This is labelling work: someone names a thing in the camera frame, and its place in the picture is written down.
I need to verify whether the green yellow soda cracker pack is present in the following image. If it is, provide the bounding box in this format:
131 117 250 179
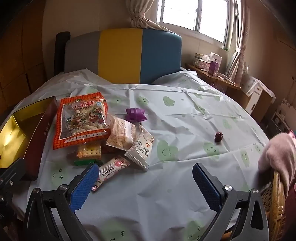
74 141 101 166

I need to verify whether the pink rose snack packet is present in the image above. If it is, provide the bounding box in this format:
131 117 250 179
91 156 130 192

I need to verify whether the white Ba Zhen cake packet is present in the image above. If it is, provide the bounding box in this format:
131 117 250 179
125 123 154 171

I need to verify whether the clear rice cracker packet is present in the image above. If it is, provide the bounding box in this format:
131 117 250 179
106 115 137 151

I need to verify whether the large orange snack bag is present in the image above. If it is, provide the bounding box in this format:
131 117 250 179
53 92 111 150

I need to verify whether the purple snack packet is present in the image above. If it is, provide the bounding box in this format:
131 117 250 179
125 108 147 123

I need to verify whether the dark red jujube date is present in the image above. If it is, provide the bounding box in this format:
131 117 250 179
214 132 223 143

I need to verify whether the wicker chair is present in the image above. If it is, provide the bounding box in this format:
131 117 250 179
261 170 286 241

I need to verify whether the pale cloud-print tablecloth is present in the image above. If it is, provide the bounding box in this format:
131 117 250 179
4 68 271 241

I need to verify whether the red gift box gold interior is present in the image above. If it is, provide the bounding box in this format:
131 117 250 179
1 96 58 181

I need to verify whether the pink garment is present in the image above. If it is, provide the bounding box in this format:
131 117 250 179
258 131 295 196

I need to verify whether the white cardboard box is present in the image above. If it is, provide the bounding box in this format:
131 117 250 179
240 73 276 123

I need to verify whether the wooden side table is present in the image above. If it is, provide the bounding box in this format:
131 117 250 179
185 63 249 109

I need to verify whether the purple small box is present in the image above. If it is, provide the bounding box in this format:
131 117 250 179
208 59 218 76

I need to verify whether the tissue box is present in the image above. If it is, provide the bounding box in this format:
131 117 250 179
193 53 211 71

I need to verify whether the grey yellow blue chair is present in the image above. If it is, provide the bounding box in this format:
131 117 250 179
64 28 182 84

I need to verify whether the window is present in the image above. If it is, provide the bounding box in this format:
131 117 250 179
156 0 241 51

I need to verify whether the beige curtain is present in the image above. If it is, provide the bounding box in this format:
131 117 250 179
125 0 171 33

